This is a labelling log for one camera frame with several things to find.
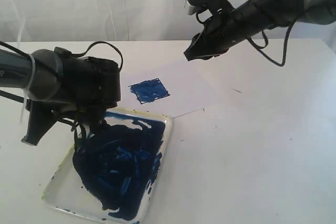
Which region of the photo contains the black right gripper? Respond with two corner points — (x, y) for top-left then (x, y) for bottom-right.
(183, 6), (252, 61)

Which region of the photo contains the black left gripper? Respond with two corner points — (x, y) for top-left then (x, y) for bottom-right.
(21, 47), (121, 146)

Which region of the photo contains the white paper with square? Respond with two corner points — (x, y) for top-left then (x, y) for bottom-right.
(118, 61), (220, 118)

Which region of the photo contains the black paintbrush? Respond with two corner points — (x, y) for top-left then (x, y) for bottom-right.
(1, 90), (83, 128)

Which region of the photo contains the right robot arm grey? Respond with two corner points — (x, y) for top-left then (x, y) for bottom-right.
(184, 0), (335, 67)

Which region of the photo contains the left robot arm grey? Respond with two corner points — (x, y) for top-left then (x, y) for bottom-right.
(1, 48), (122, 146)

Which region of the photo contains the white paint tray blue paint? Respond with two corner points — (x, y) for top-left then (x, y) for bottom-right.
(42, 108), (173, 223)

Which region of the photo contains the white backdrop curtain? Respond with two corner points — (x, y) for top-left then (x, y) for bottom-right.
(0, 0), (336, 43)

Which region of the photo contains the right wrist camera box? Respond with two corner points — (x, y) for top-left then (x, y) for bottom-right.
(185, 0), (234, 25)

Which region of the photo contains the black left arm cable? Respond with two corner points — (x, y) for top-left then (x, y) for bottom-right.
(76, 40), (124, 70)

